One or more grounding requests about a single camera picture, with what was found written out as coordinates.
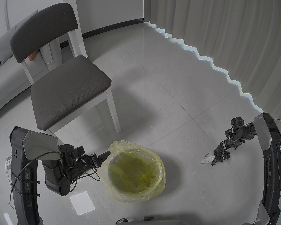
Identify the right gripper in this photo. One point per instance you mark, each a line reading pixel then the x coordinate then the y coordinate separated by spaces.
pixel 228 145

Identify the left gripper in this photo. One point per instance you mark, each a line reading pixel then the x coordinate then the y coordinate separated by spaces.
pixel 91 162

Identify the black plastic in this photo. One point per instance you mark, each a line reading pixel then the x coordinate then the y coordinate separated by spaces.
pixel 226 156

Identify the yellow plastic bag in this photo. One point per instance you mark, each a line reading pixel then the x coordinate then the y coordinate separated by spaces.
pixel 136 175

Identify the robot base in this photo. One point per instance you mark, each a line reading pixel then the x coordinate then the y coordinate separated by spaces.
pixel 166 222

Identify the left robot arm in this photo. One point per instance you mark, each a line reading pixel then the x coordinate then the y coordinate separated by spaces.
pixel 24 197

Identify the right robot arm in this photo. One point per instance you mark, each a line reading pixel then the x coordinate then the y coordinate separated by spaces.
pixel 272 175

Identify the white trash bin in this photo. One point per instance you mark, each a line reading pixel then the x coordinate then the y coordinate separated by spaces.
pixel 112 173

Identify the clear printed wrapper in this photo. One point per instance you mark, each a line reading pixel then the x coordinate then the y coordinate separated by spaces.
pixel 206 159

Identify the grey and white chair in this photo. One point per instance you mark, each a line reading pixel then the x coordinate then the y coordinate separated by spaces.
pixel 65 87

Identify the white power strip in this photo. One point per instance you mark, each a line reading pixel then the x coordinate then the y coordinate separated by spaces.
pixel 8 162

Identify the white curtain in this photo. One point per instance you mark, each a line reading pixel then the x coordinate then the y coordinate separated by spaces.
pixel 219 33

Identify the pale grey sofa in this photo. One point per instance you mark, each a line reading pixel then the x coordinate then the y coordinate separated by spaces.
pixel 11 83

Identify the orange cushion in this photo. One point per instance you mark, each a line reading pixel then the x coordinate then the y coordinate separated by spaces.
pixel 33 57

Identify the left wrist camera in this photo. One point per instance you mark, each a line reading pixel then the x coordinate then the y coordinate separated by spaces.
pixel 80 151

